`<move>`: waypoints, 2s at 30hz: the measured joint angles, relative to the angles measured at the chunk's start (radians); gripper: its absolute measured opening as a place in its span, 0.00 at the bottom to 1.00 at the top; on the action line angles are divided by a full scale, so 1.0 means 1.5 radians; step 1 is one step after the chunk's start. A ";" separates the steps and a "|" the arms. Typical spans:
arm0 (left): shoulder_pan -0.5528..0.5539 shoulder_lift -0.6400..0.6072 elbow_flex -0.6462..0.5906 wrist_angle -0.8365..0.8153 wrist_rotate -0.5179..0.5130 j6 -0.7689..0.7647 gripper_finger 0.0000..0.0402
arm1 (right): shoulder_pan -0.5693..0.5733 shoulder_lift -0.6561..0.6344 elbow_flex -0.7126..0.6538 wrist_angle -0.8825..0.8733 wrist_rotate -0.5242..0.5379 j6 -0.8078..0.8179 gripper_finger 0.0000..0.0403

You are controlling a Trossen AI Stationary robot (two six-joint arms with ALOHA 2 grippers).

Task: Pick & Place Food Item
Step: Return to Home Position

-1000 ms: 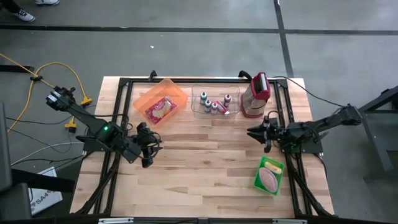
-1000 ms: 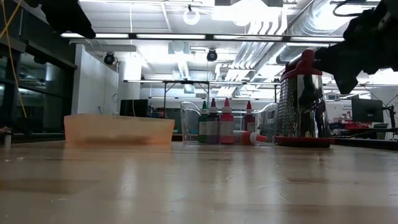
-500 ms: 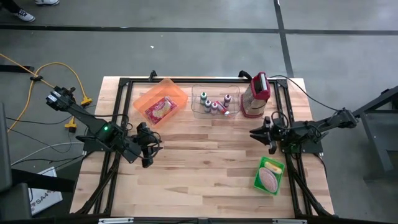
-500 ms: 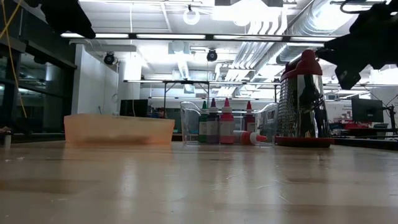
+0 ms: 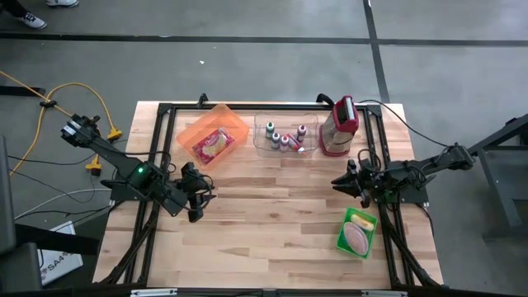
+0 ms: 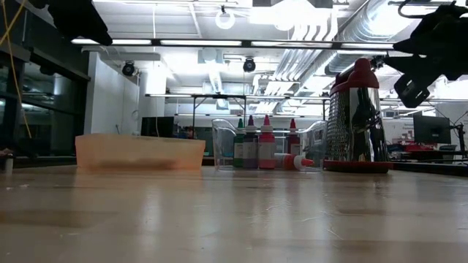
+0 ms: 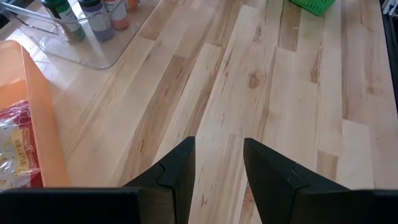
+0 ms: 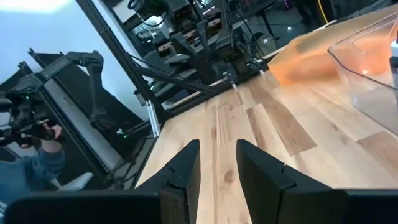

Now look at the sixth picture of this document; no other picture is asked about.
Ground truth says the black computer monitor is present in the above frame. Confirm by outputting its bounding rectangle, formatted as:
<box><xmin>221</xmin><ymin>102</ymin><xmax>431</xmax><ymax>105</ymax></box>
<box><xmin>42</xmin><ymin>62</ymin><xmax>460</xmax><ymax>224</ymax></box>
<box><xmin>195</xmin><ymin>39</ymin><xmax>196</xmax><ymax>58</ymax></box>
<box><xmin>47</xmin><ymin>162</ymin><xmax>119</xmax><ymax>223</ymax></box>
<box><xmin>140</xmin><ymin>115</ymin><xmax>176</xmax><ymax>138</ymax></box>
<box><xmin>412</xmin><ymin>115</ymin><xmax>453</xmax><ymax>145</ymax></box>

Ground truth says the black metal workbench frame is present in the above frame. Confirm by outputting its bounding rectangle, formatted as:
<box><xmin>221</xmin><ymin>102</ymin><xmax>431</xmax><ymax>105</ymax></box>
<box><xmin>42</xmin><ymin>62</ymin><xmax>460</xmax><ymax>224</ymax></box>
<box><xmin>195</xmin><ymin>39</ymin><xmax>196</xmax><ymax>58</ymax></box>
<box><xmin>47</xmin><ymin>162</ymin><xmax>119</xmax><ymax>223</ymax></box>
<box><xmin>145</xmin><ymin>93</ymin><xmax>332</xmax><ymax>140</ymax></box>

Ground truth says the green food colouring bottle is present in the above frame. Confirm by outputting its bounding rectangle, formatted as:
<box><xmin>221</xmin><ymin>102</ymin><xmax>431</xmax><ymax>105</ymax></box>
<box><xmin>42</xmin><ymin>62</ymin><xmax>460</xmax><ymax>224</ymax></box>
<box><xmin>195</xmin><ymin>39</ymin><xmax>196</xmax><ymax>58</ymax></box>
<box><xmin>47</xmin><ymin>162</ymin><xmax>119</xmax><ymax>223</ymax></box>
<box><xmin>233</xmin><ymin>118</ymin><xmax>246</xmax><ymax>169</ymax></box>

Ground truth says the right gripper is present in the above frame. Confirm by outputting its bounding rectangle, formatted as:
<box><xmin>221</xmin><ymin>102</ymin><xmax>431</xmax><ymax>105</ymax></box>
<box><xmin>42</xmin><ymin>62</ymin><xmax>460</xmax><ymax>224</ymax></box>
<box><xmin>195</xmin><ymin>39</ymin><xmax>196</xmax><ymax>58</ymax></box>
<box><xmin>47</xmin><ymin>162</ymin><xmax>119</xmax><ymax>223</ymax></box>
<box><xmin>382</xmin><ymin>4</ymin><xmax>454</xmax><ymax>81</ymax></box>

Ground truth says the dark red food colouring bottle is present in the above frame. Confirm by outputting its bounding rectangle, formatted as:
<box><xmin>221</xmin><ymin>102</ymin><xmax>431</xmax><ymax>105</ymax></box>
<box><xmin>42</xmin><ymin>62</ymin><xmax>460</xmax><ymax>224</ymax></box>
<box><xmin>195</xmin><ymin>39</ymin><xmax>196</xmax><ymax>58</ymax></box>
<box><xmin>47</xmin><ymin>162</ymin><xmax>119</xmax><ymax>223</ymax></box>
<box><xmin>287</xmin><ymin>118</ymin><xmax>301</xmax><ymax>156</ymax></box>

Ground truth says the orange food colouring bottle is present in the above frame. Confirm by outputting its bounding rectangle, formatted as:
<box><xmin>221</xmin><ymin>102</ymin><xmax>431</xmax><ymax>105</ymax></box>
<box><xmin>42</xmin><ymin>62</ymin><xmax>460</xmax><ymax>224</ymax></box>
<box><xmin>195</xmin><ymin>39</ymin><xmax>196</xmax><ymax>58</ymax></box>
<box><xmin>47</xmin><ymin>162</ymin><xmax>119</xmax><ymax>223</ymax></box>
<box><xmin>273</xmin><ymin>153</ymin><xmax>315</xmax><ymax>172</ymax></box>

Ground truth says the pink food colouring bottle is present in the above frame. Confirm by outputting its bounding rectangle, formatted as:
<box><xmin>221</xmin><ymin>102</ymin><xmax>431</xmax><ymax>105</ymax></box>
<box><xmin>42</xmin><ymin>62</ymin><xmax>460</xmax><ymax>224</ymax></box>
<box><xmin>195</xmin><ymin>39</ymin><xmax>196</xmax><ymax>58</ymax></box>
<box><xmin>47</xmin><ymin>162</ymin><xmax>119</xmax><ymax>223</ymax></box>
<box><xmin>257</xmin><ymin>114</ymin><xmax>277</xmax><ymax>170</ymax></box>

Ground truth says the silver ventilation duct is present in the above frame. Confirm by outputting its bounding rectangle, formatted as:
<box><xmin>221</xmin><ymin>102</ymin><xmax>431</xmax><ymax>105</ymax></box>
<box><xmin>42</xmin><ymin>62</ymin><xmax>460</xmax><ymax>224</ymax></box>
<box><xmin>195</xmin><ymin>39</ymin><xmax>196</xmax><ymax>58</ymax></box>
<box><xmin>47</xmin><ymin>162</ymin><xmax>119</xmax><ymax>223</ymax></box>
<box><xmin>323</xmin><ymin>0</ymin><xmax>410</xmax><ymax>76</ymax></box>

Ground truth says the orange translucent plastic tray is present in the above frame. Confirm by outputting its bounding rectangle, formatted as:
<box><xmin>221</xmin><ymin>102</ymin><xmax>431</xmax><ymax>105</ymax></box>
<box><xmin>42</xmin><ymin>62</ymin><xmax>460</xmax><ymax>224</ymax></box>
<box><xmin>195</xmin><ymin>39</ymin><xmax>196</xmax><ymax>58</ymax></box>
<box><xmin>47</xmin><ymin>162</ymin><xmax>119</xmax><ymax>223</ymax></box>
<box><xmin>75</xmin><ymin>133</ymin><xmax>206</xmax><ymax>173</ymax></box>

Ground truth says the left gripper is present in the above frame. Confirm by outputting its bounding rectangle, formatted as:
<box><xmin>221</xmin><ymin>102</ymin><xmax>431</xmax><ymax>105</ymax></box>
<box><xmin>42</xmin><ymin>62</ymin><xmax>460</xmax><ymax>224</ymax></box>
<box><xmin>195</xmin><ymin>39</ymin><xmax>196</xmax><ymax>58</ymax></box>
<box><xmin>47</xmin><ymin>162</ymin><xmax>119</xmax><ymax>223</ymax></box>
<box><xmin>29</xmin><ymin>0</ymin><xmax>113</xmax><ymax>47</ymax></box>

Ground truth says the round ceiling lamp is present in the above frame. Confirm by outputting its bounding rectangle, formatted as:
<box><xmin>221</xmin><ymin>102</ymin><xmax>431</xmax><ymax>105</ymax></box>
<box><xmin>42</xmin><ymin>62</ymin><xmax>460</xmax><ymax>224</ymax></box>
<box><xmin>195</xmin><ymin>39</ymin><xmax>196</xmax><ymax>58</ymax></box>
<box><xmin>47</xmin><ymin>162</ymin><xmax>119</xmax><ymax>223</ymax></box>
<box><xmin>214</xmin><ymin>9</ymin><xmax>237</xmax><ymax>31</ymax></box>

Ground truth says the steel box grater red handle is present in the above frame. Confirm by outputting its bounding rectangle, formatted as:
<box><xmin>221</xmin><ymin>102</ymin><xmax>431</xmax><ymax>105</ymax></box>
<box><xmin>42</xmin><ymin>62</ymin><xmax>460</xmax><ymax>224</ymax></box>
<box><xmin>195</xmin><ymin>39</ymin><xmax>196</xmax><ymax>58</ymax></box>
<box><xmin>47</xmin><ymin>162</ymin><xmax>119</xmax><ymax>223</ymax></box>
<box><xmin>323</xmin><ymin>57</ymin><xmax>394</xmax><ymax>175</ymax></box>

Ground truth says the thin yellow cable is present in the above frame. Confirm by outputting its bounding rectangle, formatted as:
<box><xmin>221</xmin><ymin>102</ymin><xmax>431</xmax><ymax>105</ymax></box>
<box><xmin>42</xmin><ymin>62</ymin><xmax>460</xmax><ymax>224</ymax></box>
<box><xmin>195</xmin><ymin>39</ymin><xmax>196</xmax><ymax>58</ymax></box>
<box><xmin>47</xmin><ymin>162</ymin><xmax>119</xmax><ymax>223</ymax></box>
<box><xmin>1</xmin><ymin>0</ymin><xmax>33</xmax><ymax>140</ymax></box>

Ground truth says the long white light bar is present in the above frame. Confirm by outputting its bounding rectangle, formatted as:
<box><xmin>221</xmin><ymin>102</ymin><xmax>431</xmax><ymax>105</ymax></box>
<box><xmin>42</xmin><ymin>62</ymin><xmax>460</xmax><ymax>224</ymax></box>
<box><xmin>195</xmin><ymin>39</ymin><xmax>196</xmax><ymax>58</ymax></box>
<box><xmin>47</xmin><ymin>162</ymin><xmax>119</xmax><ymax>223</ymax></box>
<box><xmin>71</xmin><ymin>37</ymin><xmax>398</xmax><ymax>50</ymax></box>

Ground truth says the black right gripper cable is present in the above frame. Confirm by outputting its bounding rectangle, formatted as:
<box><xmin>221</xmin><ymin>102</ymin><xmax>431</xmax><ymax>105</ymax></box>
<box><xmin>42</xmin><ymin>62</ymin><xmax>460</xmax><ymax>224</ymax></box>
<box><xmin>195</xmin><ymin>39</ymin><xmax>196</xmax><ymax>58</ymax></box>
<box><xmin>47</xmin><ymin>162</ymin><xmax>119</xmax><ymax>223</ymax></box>
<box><xmin>397</xmin><ymin>0</ymin><xmax>468</xmax><ymax>19</ymax></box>

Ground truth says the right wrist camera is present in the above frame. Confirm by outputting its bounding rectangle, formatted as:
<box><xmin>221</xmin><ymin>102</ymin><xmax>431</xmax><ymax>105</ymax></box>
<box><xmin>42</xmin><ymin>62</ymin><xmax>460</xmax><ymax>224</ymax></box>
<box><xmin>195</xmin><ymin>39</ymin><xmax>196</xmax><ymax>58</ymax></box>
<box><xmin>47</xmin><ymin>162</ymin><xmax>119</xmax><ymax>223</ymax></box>
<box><xmin>393</xmin><ymin>72</ymin><xmax>431</xmax><ymax>109</ymax></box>

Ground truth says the purple food colouring bottle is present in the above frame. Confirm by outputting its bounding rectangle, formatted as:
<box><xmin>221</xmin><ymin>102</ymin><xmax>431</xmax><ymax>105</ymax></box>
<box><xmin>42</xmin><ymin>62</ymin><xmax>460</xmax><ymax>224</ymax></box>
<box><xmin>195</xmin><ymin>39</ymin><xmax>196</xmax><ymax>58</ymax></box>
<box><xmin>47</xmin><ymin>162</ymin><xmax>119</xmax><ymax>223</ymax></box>
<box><xmin>242</xmin><ymin>115</ymin><xmax>260</xmax><ymax>169</ymax></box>

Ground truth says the clear plastic bin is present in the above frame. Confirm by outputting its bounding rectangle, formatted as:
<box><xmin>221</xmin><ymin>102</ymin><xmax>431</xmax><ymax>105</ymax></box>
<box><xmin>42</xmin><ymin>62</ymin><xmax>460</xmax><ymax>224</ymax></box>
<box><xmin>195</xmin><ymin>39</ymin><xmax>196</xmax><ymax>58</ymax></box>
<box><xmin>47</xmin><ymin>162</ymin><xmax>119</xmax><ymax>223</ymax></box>
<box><xmin>211</xmin><ymin>118</ymin><xmax>328</xmax><ymax>172</ymax></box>

